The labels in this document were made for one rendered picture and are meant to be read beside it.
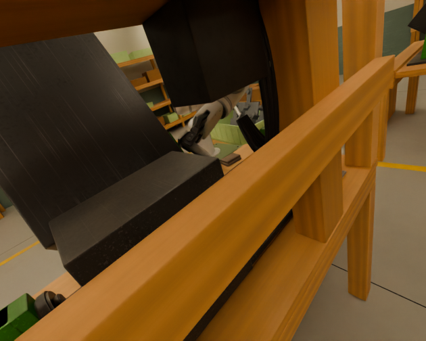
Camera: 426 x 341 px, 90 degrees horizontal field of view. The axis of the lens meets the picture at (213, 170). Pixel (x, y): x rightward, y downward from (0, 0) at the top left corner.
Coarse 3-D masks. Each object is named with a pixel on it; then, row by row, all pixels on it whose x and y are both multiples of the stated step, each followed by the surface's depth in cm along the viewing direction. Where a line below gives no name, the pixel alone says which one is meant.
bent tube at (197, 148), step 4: (184, 132) 63; (180, 136) 62; (184, 136) 63; (180, 140) 62; (180, 144) 64; (184, 144) 63; (196, 144) 63; (188, 148) 63; (192, 148) 63; (196, 148) 62; (200, 148) 63; (192, 152) 64; (196, 152) 63; (200, 152) 62; (204, 152) 62
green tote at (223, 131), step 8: (232, 112) 206; (224, 120) 204; (216, 128) 184; (224, 128) 171; (232, 128) 162; (216, 136) 191; (224, 136) 178; (232, 136) 168; (240, 136) 158; (232, 144) 174; (240, 144) 162
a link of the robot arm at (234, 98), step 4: (244, 88) 72; (248, 88) 76; (236, 92) 69; (240, 92) 70; (244, 92) 74; (228, 96) 68; (232, 96) 69; (236, 96) 70; (240, 96) 72; (232, 100) 69; (236, 100) 71; (232, 104) 70; (236, 104) 74; (232, 108) 71
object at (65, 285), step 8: (240, 152) 128; (248, 152) 124; (240, 160) 118; (224, 168) 115; (232, 168) 113; (56, 280) 77; (64, 280) 75; (72, 280) 74; (48, 288) 74; (56, 288) 73; (64, 288) 72; (72, 288) 71; (32, 296) 73; (64, 296) 69
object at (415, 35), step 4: (416, 0) 427; (420, 0) 450; (416, 4) 429; (420, 4) 453; (416, 8) 432; (420, 8) 456; (416, 12) 435; (412, 32) 452; (416, 32) 452; (420, 32) 477; (412, 36) 454; (416, 36) 480; (412, 40) 457; (416, 40) 483
